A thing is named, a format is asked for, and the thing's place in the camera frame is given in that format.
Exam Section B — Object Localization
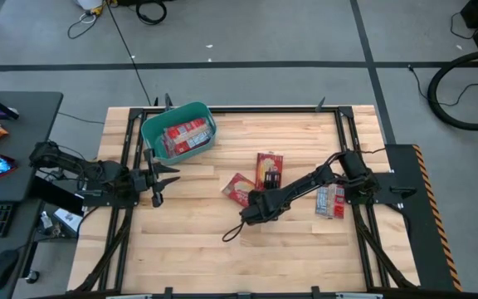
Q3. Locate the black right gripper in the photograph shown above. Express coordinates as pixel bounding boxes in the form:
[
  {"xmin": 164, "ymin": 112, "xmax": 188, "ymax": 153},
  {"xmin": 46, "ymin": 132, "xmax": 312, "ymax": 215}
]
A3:
[{"xmin": 239, "ymin": 169, "xmax": 285, "ymax": 226}]

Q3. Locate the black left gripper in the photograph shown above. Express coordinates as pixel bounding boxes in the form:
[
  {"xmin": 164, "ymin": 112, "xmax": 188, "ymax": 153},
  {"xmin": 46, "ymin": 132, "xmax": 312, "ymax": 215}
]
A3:
[{"xmin": 129, "ymin": 148, "xmax": 181, "ymax": 208}]

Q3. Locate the red popcorn bag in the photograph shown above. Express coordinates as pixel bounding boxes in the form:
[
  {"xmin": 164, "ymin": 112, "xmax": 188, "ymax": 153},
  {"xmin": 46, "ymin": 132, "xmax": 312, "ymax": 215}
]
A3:
[
  {"xmin": 163, "ymin": 118, "xmax": 216, "ymax": 158},
  {"xmin": 221, "ymin": 172, "xmax": 257, "ymax": 208},
  {"xmin": 315, "ymin": 184, "xmax": 346, "ymax": 220},
  {"xmin": 255, "ymin": 152, "xmax": 285, "ymax": 192}
]

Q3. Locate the teal plastic basket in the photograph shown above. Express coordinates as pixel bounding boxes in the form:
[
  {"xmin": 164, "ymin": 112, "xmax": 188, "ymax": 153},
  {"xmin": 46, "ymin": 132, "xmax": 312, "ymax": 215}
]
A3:
[{"xmin": 140, "ymin": 101, "xmax": 218, "ymax": 165}]

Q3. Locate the white box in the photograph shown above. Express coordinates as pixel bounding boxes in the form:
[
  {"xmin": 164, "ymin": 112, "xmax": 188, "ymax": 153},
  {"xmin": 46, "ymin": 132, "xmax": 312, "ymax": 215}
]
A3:
[{"xmin": 51, "ymin": 207, "xmax": 84, "ymax": 234}]

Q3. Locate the black desk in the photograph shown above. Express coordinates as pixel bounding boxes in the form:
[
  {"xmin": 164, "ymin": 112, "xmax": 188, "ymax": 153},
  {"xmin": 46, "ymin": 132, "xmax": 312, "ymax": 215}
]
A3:
[{"xmin": 0, "ymin": 91, "xmax": 64, "ymax": 299}]

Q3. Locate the black platform with hazard stripe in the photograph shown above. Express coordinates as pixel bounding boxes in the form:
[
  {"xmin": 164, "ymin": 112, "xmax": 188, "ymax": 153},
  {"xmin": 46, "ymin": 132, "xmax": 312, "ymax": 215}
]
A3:
[{"xmin": 383, "ymin": 144, "xmax": 464, "ymax": 292}]

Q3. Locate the large black hoop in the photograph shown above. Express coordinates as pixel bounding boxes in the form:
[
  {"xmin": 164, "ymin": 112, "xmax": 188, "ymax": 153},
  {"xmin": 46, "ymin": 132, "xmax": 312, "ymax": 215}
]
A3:
[{"xmin": 427, "ymin": 48, "xmax": 478, "ymax": 132}]

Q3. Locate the white container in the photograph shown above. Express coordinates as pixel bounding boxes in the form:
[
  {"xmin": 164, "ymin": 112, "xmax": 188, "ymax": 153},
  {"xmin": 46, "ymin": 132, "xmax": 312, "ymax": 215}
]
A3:
[{"xmin": 76, "ymin": 0, "xmax": 105, "ymax": 12}]

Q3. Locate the black computer mouse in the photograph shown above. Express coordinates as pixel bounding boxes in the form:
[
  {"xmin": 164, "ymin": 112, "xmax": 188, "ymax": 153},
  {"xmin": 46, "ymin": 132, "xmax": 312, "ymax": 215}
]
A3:
[{"xmin": 0, "ymin": 248, "xmax": 21, "ymax": 292}]

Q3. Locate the black aluminium rig frame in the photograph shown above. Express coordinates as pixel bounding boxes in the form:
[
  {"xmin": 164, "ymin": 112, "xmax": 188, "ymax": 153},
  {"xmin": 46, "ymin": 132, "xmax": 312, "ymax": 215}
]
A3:
[{"xmin": 67, "ymin": 94, "xmax": 421, "ymax": 299}]

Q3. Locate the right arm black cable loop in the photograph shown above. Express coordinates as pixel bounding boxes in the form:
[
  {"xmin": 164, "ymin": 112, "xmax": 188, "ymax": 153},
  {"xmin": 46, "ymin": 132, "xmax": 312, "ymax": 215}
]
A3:
[{"xmin": 221, "ymin": 222, "xmax": 246, "ymax": 243}]

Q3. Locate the long black floor cable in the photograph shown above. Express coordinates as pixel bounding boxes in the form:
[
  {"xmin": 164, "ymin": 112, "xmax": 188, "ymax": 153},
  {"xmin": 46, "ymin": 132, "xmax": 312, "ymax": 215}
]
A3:
[{"xmin": 105, "ymin": 2, "xmax": 153, "ymax": 107}]

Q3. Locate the coiled black cable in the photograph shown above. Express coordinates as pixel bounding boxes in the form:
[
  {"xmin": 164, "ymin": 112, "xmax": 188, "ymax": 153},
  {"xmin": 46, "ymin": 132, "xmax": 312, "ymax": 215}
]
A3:
[{"xmin": 134, "ymin": 0, "xmax": 168, "ymax": 26}]

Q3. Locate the thin black floor cable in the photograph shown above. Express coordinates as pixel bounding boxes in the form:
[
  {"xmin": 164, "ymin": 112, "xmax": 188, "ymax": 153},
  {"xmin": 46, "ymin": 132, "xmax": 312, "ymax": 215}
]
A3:
[{"xmin": 407, "ymin": 64, "xmax": 478, "ymax": 108}]

